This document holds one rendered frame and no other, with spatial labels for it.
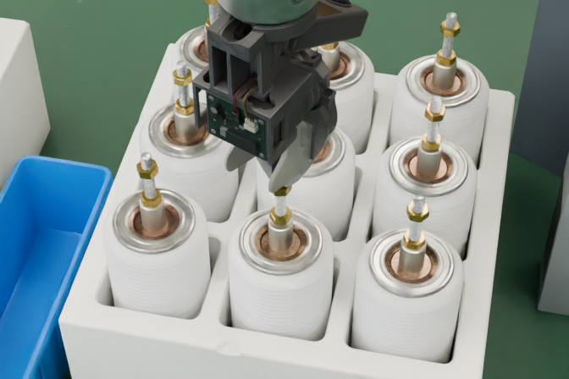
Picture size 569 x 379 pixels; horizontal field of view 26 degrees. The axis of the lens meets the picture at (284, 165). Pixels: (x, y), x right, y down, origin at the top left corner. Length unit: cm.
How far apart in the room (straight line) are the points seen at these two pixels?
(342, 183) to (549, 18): 35
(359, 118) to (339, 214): 12
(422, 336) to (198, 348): 20
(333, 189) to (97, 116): 49
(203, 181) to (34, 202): 30
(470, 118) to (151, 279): 36
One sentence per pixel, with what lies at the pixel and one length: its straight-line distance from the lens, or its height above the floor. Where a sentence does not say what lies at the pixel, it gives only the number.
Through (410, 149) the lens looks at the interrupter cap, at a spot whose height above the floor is 25.
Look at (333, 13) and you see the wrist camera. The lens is 95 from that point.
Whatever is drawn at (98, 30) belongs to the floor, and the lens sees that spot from 170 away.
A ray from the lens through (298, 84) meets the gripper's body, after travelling 91.
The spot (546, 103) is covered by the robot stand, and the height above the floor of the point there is 10.
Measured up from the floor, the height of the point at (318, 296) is 21.
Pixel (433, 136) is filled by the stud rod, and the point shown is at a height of 30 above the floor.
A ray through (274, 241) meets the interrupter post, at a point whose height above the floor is 26.
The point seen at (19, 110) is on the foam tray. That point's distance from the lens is 146.
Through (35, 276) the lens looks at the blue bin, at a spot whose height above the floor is 0.
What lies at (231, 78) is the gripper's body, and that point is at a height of 51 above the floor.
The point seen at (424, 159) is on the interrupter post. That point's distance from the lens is 115.
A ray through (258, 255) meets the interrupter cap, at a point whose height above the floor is 25.
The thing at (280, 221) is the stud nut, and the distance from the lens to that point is 107.
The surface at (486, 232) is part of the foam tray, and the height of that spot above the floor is 18.
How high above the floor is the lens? 112
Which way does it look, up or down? 48 degrees down
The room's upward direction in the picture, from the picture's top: straight up
